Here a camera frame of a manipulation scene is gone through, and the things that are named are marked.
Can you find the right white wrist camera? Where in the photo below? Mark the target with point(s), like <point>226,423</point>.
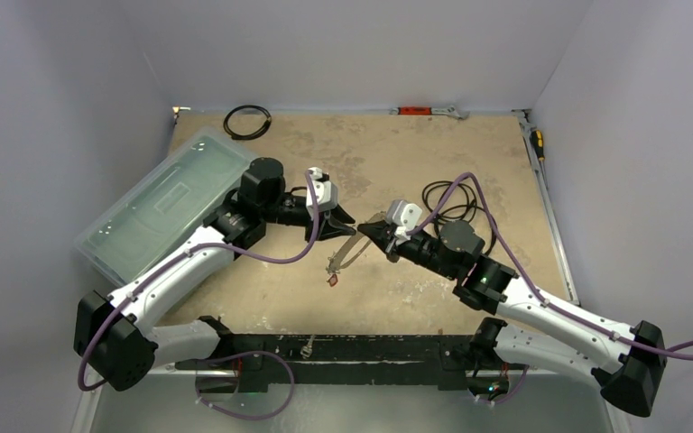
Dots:
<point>403,216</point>

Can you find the aluminium frame rail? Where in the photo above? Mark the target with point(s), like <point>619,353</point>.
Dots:
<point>539,172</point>

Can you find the clear plastic storage box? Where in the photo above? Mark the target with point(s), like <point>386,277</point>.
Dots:
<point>164,208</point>

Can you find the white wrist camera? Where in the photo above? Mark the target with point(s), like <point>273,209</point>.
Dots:
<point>403,216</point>
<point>322,193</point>

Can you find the red handled adjustable wrench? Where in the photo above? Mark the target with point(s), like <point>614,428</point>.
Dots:
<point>448,111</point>

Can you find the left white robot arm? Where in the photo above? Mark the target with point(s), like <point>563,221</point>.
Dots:
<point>117,336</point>

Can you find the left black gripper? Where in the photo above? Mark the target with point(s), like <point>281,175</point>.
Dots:
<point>330,229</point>

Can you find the yellow black screwdriver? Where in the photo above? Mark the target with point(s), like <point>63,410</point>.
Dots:
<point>537,144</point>

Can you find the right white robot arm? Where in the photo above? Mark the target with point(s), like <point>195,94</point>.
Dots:
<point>625,359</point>

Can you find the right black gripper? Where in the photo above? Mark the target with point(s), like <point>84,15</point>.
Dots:
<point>394,240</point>

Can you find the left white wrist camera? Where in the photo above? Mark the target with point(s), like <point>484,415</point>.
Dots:
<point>322,193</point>

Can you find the silver key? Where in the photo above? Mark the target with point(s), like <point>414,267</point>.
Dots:
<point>307,350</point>

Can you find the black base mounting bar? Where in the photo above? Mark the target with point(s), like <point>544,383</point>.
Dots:
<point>447,362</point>

